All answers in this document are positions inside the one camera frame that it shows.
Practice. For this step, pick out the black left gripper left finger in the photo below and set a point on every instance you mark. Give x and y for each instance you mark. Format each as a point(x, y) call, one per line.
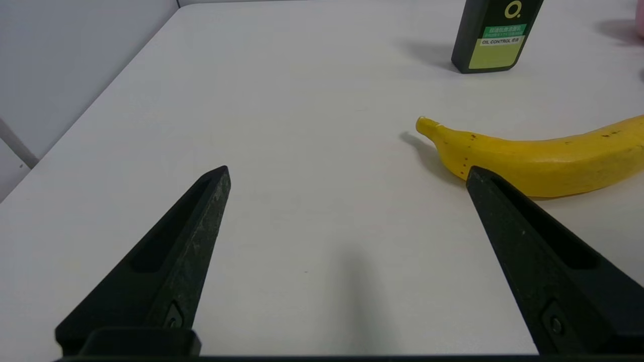
point(161, 281)

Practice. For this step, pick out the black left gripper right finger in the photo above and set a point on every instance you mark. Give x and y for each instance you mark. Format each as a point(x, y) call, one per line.
point(553, 271)

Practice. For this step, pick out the yellow banana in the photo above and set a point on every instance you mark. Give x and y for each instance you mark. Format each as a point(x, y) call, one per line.
point(543, 161)

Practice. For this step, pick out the black pump bottle green label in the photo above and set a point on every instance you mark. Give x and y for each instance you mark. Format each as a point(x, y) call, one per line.
point(495, 32)

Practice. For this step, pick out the pink plush peach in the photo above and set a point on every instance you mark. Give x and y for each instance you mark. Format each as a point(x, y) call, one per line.
point(641, 19)

